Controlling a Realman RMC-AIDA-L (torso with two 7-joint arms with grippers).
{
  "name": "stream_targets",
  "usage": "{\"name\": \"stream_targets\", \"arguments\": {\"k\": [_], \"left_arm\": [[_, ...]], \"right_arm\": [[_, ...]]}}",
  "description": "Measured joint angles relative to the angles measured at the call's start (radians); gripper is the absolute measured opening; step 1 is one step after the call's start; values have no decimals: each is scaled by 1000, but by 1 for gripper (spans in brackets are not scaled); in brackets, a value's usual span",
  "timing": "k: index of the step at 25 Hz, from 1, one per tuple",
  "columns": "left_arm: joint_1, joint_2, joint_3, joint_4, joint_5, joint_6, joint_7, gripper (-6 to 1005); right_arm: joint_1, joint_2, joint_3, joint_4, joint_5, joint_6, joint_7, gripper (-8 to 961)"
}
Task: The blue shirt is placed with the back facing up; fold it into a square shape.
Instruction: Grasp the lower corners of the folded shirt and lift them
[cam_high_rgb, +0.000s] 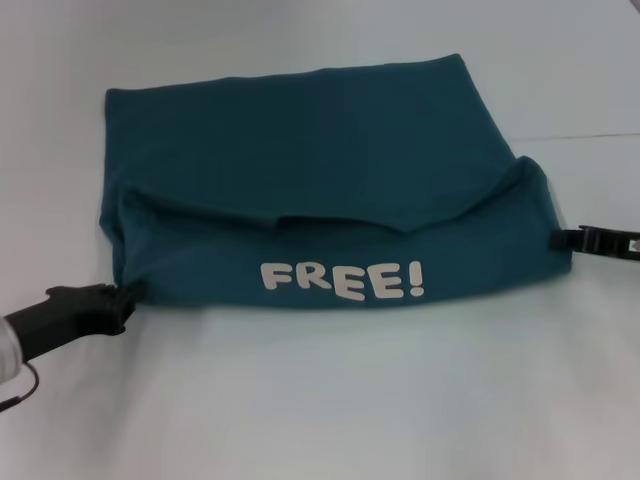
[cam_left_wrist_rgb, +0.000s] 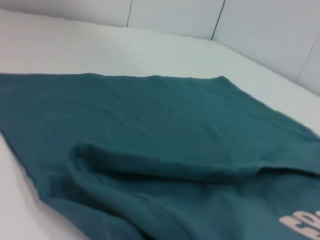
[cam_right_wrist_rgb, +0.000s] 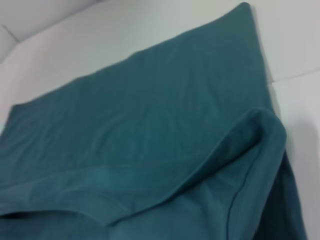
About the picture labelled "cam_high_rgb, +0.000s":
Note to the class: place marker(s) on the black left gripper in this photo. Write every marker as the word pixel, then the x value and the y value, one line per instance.
pixel 65 315

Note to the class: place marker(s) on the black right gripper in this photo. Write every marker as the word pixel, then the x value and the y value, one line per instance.
pixel 620 245

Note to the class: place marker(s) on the teal blue shirt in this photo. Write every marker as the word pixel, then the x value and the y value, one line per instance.
pixel 320 165

